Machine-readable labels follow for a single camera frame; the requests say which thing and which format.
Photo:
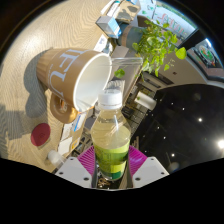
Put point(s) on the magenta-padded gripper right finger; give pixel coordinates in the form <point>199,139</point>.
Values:
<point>140,166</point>

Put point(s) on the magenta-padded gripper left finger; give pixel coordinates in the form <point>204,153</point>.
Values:
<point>85,163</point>

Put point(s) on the green-labelled clear drink bottle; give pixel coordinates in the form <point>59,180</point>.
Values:
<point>111,150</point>

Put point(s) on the white paper leaflets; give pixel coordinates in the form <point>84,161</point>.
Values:
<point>68,138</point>

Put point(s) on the flat round red coaster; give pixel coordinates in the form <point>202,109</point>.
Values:
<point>40,134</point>

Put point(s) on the white round pillar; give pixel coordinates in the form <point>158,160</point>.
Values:
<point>145,100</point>

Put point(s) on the group of ceiling lights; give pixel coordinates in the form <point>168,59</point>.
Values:
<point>220,144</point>

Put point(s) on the brown ceramic mug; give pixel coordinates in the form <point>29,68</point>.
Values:
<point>66,75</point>

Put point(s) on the green potted plant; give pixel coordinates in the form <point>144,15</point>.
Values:
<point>155,46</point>

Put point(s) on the small light blue box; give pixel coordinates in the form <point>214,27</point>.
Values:
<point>108,26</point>

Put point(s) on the window with colourful decals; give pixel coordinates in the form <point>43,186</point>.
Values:
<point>186,30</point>

